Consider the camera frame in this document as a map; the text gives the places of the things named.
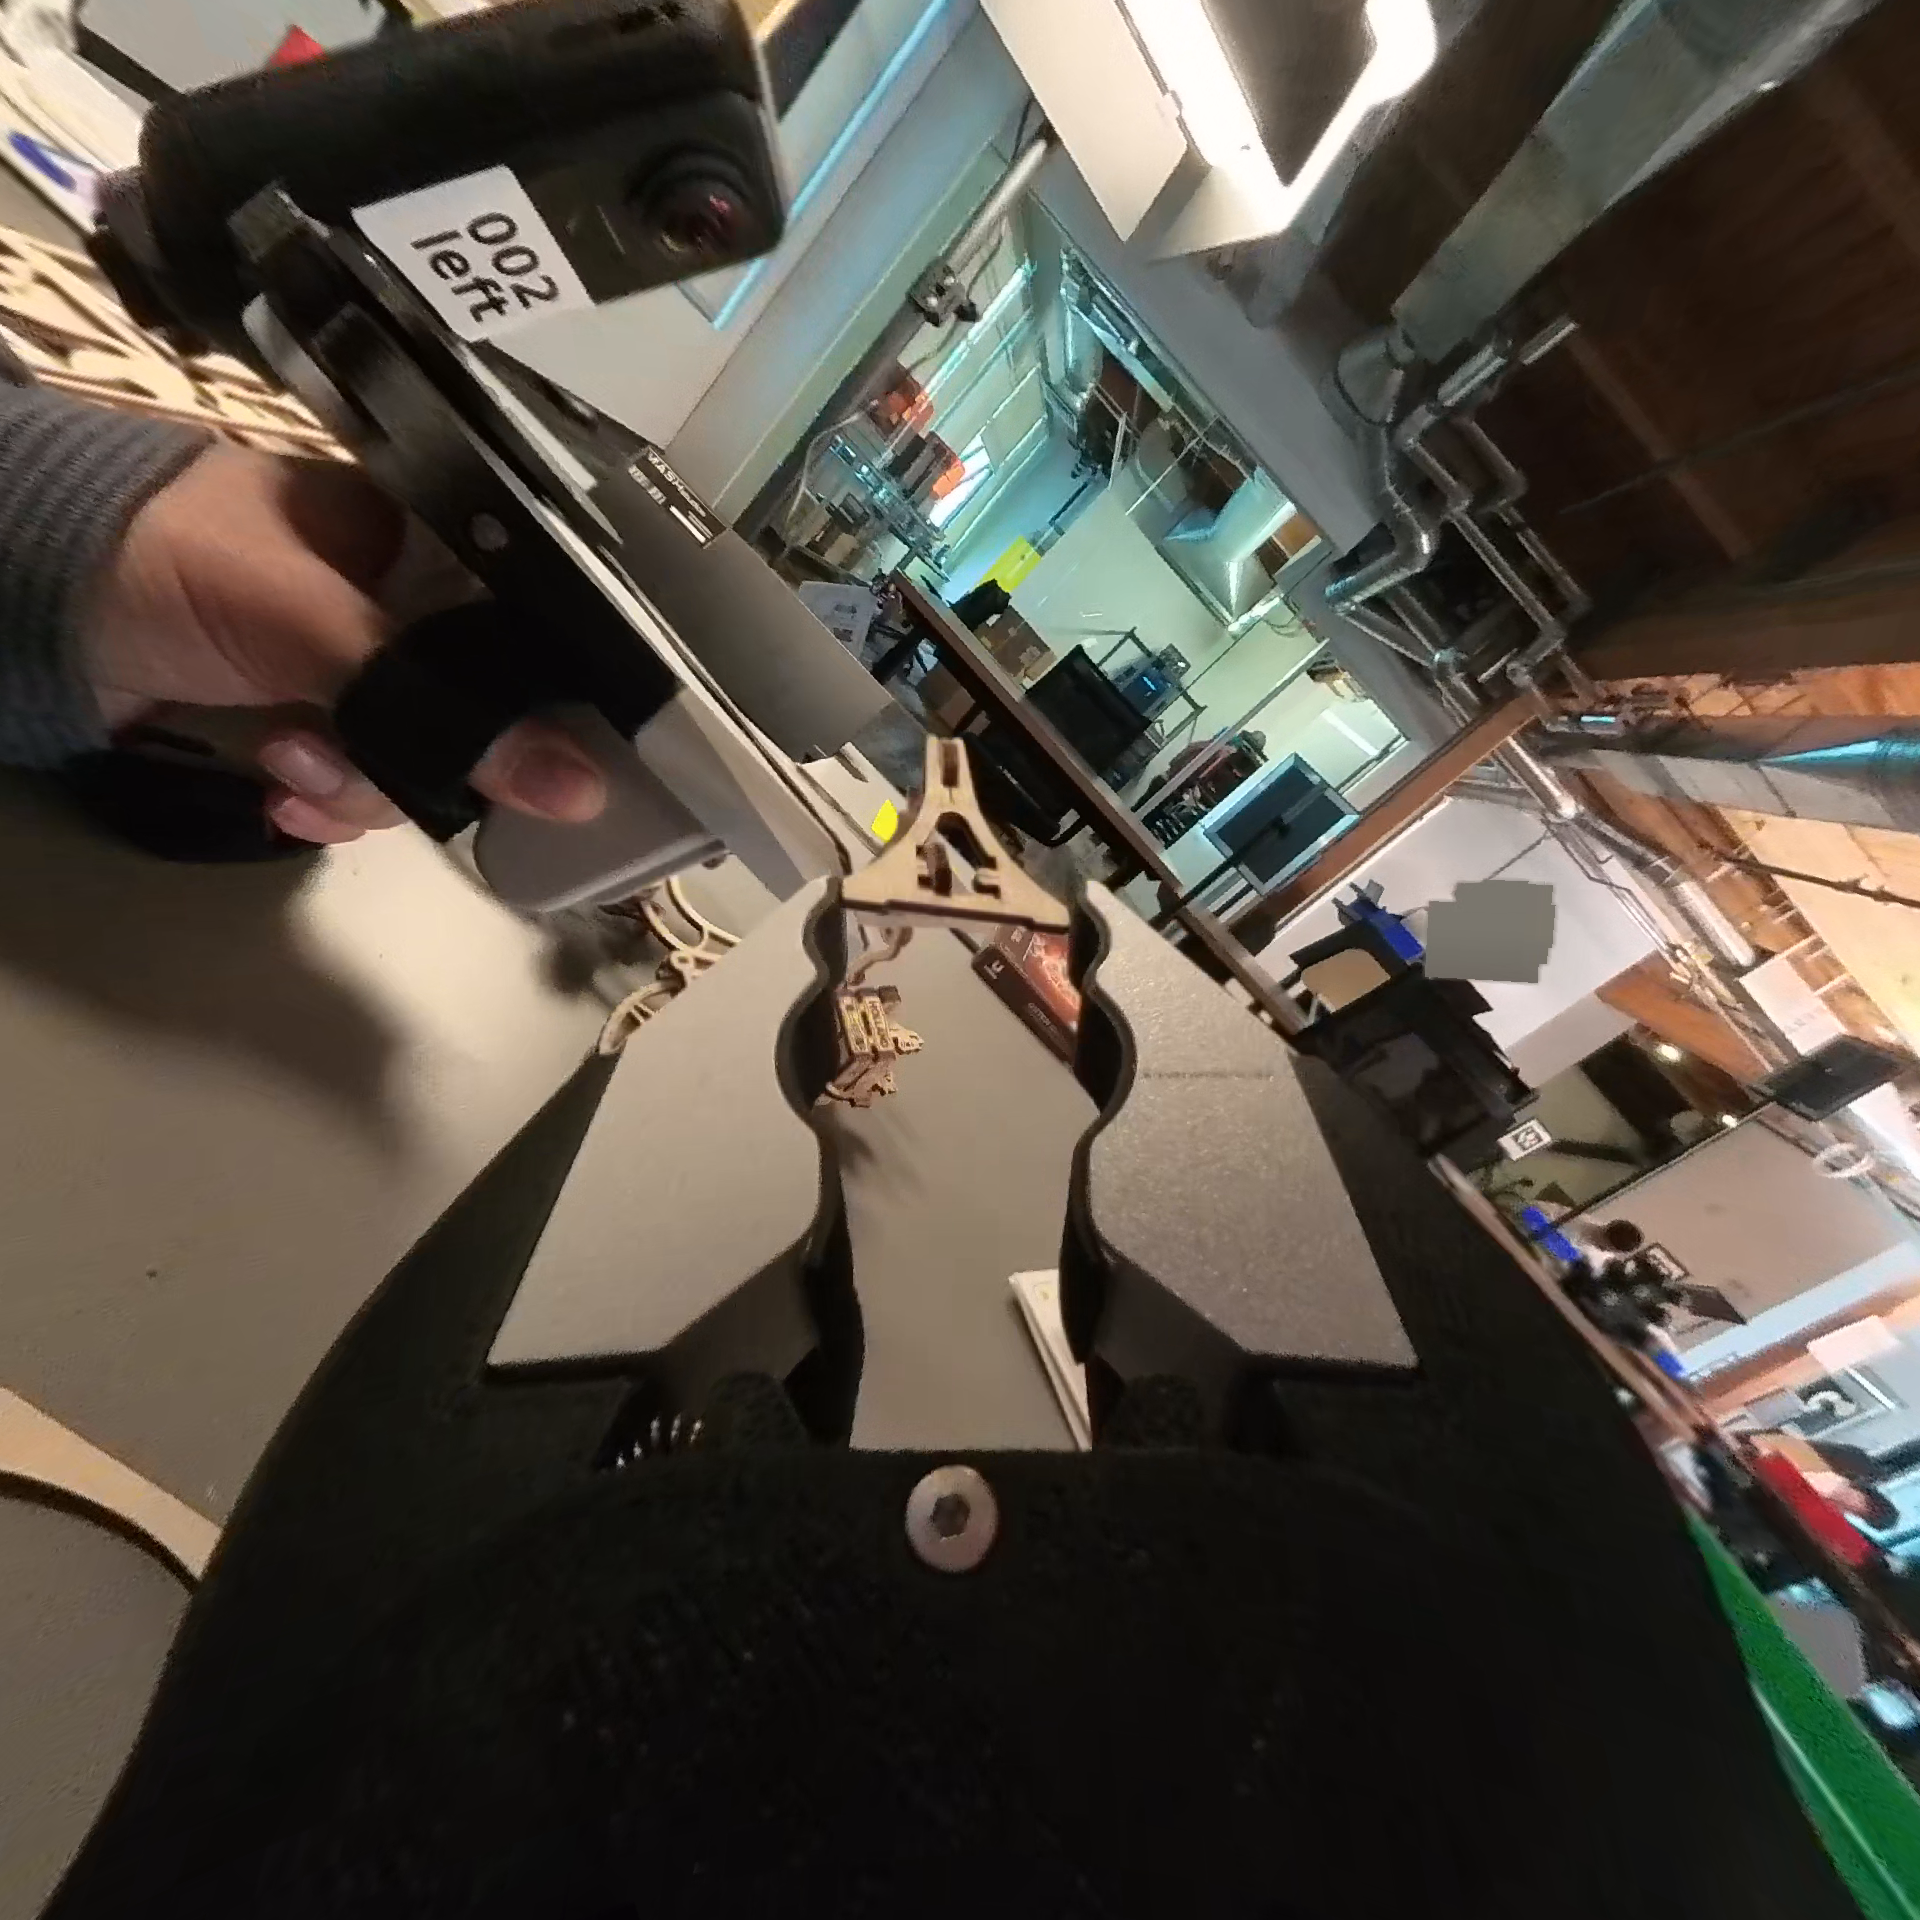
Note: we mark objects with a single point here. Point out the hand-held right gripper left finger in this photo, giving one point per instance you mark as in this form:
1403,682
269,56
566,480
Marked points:
674,1171

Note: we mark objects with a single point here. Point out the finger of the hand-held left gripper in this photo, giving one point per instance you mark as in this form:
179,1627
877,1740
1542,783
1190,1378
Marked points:
779,826
795,644

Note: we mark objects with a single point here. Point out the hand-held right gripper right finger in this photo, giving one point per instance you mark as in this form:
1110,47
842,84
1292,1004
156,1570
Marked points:
1243,1184

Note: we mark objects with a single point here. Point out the wooden triangular frame part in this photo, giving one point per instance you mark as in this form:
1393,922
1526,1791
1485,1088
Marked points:
954,855

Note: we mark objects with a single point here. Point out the person's left forearm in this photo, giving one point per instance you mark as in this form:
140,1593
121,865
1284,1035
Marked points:
76,569

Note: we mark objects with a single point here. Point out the wooden bicycle model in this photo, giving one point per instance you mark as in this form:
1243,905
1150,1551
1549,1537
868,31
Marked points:
669,975

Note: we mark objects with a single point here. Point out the small wooden parts cluster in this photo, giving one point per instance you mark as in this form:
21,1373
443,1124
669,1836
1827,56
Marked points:
868,1042

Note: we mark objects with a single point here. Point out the laser-cut wooden parts sheet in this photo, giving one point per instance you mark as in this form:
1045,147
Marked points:
89,346

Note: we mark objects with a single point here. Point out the person's left hand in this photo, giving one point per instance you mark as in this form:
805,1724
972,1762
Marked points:
225,600

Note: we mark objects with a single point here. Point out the dark red box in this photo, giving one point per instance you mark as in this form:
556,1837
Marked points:
1035,991

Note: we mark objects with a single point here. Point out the white ceiling lamp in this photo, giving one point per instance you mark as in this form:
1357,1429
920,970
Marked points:
1200,119

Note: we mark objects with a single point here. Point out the plain wooden board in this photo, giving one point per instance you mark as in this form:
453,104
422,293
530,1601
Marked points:
76,1463

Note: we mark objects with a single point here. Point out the silver ventilation pipes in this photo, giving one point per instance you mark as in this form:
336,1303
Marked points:
1453,509

